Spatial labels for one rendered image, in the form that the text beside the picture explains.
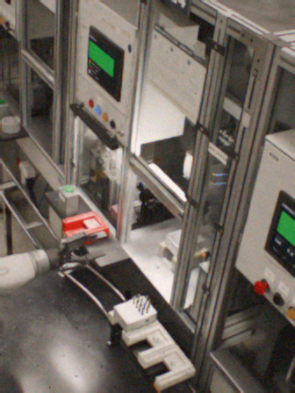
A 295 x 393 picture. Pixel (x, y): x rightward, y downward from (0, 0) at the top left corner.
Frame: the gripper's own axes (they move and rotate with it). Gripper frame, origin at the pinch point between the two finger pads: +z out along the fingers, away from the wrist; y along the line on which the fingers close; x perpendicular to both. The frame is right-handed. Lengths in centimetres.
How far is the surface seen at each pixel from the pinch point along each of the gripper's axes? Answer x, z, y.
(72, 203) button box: 43.1, 11.0, -13.7
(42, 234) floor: 139, 39, -112
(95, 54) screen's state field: 43, 18, 52
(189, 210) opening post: -20.2, 22.1, 23.2
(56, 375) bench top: -14, -22, -44
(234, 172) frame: -38, 21, 50
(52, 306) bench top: 18.6, -9.0, -44.4
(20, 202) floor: 177, 40, -112
